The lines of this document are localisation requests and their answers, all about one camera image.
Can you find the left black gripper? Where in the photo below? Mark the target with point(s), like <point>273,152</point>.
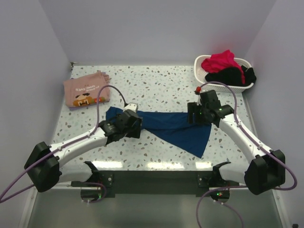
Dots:
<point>135,132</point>

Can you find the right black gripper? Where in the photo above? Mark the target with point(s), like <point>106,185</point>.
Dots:
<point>192,108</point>

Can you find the blue t shirt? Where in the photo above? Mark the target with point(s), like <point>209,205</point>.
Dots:
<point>174,129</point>

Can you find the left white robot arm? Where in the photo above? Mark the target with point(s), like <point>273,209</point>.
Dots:
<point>45,162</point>

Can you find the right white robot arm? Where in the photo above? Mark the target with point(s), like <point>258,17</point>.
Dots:
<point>265,168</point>

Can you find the black t shirt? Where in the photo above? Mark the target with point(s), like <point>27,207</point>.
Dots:
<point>232,77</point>

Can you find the folded pink t shirt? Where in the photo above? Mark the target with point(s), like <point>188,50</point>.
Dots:
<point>84,91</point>

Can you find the red t shirt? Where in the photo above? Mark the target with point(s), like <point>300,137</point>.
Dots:
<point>220,61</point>

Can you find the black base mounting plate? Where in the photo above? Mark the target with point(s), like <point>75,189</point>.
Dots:
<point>150,182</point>

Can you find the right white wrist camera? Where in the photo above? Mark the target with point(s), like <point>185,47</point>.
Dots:
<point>197,91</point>

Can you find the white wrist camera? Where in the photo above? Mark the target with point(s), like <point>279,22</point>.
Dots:
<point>131,106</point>
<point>197,91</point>

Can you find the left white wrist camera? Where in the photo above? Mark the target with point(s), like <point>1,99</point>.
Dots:
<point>131,106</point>

